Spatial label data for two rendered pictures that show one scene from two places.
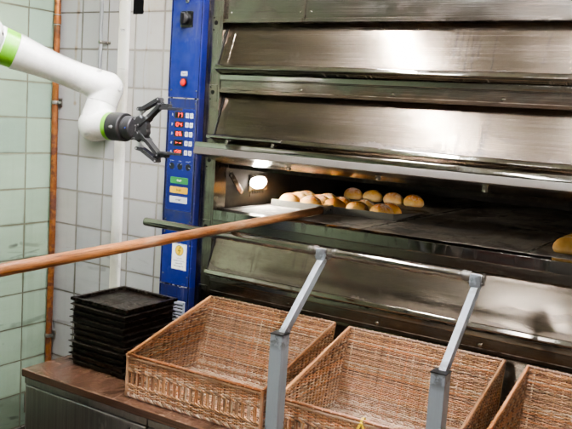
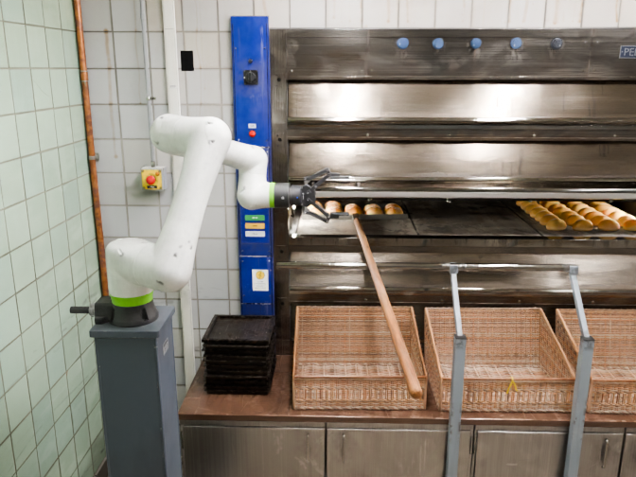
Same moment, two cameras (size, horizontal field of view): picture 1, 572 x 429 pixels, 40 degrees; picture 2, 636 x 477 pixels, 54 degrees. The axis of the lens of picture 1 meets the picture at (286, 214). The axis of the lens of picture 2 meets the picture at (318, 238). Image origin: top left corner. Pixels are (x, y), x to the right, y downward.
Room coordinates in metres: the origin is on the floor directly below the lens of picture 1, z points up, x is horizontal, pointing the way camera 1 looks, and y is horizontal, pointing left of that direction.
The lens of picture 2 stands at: (0.53, 1.56, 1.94)
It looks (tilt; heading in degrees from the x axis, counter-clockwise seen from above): 15 degrees down; 330
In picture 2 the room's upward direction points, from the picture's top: straight up
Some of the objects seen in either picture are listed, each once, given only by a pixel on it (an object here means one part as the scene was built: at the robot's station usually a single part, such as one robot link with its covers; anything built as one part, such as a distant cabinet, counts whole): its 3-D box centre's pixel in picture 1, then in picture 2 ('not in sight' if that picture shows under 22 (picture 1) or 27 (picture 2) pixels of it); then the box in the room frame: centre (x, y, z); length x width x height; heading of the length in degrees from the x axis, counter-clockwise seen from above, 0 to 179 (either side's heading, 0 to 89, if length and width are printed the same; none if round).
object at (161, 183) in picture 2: not in sight; (153, 178); (3.30, 0.81, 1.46); 0.10 x 0.07 x 0.10; 58
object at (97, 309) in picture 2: not in sight; (114, 309); (2.38, 1.21, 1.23); 0.26 x 0.15 x 0.06; 59
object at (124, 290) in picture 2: not in sight; (132, 270); (2.34, 1.15, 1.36); 0.16 x 0.13 x 0.19; 28
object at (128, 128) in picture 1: (137, 128); (303, 195); (2.50, 0.49, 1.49); 0.09 x 0.07 x 0.08; 58
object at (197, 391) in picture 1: (232, 357); (356, 354); (2.63, 0.15, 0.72); 0.56 x 0.49 x 0.28; 60
